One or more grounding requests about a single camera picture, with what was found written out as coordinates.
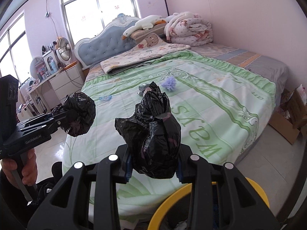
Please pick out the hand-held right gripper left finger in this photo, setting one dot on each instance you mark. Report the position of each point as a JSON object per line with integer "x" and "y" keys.
{"x": 120, "y": 165}

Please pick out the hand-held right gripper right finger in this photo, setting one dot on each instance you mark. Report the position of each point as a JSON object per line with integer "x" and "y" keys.
{"x": 189, "y": 170}

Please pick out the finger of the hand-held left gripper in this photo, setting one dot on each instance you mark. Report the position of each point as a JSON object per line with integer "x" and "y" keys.
{"x": 36, "y": 120}
{"x": 48, "y": 126}

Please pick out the black plastic bag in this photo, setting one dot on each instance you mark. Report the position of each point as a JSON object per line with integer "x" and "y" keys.
{"x": 153, "y": 136}
{"x": 78, "y": 115}

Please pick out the yellow round bin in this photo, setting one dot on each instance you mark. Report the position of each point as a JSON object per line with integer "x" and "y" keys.
{"x": 168, "y": 203}

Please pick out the person's left forearm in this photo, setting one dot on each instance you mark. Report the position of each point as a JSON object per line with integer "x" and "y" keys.
{"x": 9, "y": 196}

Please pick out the person's left hand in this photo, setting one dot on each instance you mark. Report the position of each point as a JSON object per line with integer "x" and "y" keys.
{"x": 30, "y": 170}

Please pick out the white desk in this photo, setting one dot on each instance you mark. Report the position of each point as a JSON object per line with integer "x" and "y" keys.
{"x": 42, "y": 84}

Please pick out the pile of desk cosmetics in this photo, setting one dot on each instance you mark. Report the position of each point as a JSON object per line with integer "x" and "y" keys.
{"x": 39, "y": 75}

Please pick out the white drawer cabinet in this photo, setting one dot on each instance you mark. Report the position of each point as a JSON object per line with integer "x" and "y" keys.
{"x": 64, "y": 81}

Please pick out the person's black pants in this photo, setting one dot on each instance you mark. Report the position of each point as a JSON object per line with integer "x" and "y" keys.
{"x": 48, "y": 184}

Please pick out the light blue bottle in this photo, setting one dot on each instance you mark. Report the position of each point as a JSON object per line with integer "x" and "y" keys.
{"x": 53, "y": 68}

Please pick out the round vanity mirror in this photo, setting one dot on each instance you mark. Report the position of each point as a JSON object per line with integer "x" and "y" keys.
{"x": 36, "y": 64}

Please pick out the white cosmetics cabinet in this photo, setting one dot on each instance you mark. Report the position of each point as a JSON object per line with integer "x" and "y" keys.
{"x": 49, "y": 57}

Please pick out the small light blue wrapper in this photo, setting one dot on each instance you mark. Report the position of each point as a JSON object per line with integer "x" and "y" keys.
{"x": 105, "y": 98}

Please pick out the green floral blanket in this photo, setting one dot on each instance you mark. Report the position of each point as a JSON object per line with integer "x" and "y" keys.
{"x": 215, "y": 105}

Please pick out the wide side window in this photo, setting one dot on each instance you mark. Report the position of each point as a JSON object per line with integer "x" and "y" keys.
{"x": 14, "y": 52}

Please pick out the white electric fan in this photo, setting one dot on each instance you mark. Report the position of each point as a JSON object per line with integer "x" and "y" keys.
{"x": 63, "y": 50}

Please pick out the grey sock bundle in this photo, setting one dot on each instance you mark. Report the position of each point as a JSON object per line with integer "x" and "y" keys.
{"x": 143, "y": 87}

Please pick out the purple fluffy ball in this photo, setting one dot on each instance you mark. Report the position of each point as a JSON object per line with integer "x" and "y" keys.
{"x": 168, "y": 85}

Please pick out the blue tufted headboard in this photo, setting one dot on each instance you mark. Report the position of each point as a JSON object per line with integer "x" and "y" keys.
{"x": 103, "y": 43}

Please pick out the open cardboard box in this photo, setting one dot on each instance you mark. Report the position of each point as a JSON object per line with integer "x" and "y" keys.
{"x": 283, "y": 124}

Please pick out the beige bear print blanket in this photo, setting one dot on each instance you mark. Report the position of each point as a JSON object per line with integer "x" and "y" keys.
{"x": 134, "y": 57}

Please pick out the large four-pane window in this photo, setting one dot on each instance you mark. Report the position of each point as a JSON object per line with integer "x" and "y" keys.
{"x": 79, "y": 9}

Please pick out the tall cardboard box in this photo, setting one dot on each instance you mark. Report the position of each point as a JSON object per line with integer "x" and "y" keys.
{"x": 298, "y": 105}

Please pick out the striped bed sheet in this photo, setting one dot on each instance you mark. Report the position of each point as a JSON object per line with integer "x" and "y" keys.
{"x": 259, "y": 62}

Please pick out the tan pillow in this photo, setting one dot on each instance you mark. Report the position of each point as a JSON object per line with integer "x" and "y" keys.
{"x": 139, "y": 34}

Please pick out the pink floral quilt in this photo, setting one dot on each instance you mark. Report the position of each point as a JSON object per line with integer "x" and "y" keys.
{"x": 191, "y": 31}

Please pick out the white goose plush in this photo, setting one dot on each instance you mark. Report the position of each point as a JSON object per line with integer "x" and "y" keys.
{"x": 144, "y": 24}

